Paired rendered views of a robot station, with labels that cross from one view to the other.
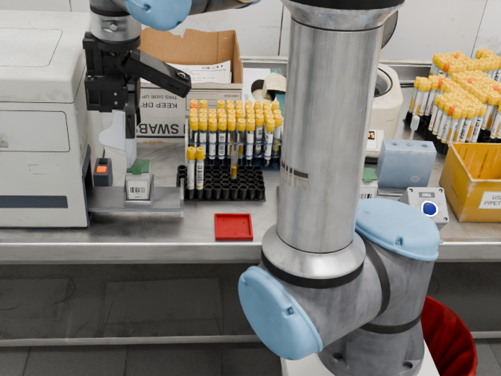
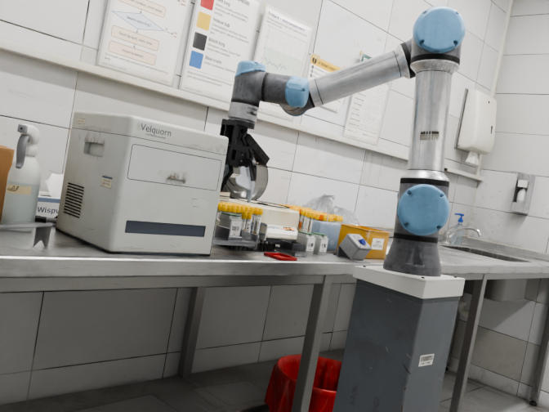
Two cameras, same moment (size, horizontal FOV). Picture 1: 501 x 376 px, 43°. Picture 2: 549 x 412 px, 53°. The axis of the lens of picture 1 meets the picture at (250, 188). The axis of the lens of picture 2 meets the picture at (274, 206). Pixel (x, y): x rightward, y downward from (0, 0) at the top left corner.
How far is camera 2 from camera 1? 1.20 m
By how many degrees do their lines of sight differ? 49
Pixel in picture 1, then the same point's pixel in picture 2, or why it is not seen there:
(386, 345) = (435, 249)
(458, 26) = (278, 194)
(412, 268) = not seen: hidden behind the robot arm
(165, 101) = not seen: hidden behind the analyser
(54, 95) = (219, 149)
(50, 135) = (210, 176)
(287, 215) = (427, 154)
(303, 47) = (436, 78)
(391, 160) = (323, 230)
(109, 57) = (239, 132)
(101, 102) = (234, 159)
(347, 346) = (419, 254)
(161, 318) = not seen: outside the picture
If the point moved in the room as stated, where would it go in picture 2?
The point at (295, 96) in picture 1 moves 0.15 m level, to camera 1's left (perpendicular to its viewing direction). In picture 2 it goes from (431, 99) to (391, 83)
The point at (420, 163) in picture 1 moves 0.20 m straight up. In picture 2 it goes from (334, 232) to (345, 175)
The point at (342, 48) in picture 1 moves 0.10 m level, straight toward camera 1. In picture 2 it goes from (448, 78) to (484, 76)
